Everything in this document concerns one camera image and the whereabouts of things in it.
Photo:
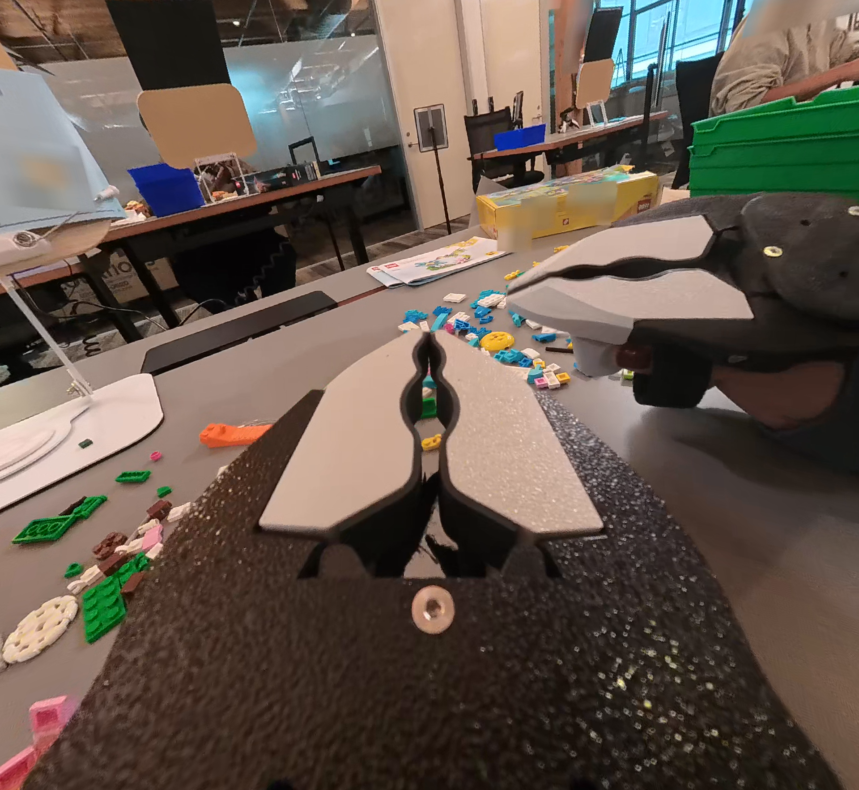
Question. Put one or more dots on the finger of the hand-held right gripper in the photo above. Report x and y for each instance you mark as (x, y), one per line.
(644, 239)
(671, 300)

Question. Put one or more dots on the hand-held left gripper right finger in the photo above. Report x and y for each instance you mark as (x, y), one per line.
(510, 461)

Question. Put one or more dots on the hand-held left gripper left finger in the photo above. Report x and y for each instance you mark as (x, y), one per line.
(349, 454)

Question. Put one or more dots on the person's right hand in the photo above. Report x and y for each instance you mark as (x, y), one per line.
(785, 397)

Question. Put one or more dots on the wooden office table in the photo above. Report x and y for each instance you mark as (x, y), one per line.
(302, 184)
(590, 132)

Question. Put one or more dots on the yellow round dish brick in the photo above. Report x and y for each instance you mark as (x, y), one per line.
(497, 341)

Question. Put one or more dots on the orange brick separator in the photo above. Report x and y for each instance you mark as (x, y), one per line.
(228, 435)

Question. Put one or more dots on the pile of colourful toy bricks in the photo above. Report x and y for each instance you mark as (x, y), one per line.
(470, 327)

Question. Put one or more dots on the stack of green plastic bins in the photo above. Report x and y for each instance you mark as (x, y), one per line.
(772, 152)

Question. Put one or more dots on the yellow toy set box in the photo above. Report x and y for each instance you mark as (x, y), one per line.
(496, 209)

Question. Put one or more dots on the blue plastic bin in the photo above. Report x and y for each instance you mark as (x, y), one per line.
(520, 139)
(164, 192)

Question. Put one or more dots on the black flat pad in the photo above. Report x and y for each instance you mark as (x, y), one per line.
(235, 330)

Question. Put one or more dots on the black mesh office chair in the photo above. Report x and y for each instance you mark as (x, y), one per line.
(486, 132)

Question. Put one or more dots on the instruction booklet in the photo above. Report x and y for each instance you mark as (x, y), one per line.
(429, 263)

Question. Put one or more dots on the black board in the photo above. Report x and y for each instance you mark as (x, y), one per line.
(602, 35)
(168, 45)

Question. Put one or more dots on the white lamp base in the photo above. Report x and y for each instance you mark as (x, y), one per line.
(114, 414)

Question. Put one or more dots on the framed sign on pole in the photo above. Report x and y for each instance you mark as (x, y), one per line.
(429, 127)

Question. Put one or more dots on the dark printed box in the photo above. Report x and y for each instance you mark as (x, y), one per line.
(288, 173)

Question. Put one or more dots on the pile of green brown bricks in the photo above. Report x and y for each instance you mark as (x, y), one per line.
(100, 609)

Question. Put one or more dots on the clear display case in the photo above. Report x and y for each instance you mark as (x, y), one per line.
(218, 180)

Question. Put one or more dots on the white round lattice plate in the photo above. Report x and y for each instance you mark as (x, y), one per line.
(40, 629)

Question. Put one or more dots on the small white picture frame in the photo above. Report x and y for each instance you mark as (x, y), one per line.
(597, 113)

